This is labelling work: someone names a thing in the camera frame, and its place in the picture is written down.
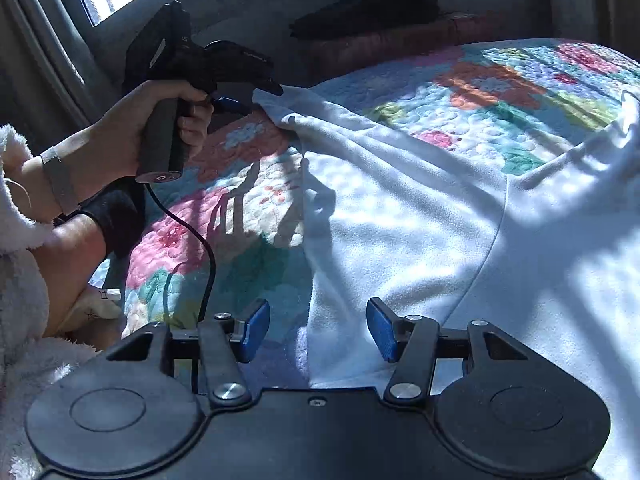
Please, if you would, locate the white long sleeve shirt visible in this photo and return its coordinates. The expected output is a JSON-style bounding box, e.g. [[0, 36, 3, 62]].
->
[[253, 87, 639, 479]]

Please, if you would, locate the person left forearm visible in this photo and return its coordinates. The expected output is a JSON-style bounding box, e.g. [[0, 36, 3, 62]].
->
[[6, 128, 108, 223]]

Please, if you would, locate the person left hand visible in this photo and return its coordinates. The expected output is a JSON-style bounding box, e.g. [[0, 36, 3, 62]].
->
[[90, 80, 214, 183]]

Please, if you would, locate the pink suitcase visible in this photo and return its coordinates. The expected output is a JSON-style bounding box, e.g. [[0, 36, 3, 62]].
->
[[303, 11, 506, 82]]

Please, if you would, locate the floral quilted bedspread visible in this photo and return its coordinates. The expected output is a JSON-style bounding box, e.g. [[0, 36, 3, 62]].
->
[[124, 39, 639, 386]]

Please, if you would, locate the black bag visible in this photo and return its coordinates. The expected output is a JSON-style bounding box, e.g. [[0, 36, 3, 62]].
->
[[290, 0, 440, 41]]

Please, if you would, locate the grey wristband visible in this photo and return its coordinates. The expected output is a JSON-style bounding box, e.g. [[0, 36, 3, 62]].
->
[[40, 146, 79, 216]]

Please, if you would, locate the person bare leg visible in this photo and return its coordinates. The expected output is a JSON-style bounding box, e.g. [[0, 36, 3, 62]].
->
[[30, 214, 106, 337]]

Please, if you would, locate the white fluffy robe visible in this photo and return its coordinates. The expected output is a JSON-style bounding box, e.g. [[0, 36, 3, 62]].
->
[[1, 125, 96, 479]]

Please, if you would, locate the beige curtain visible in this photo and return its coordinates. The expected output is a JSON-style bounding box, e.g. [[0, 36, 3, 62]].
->
[[550, 0, 639, 60]]

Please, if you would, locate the black cable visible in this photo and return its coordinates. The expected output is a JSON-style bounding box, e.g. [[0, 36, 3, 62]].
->
[[144, 181, 219, 396]]

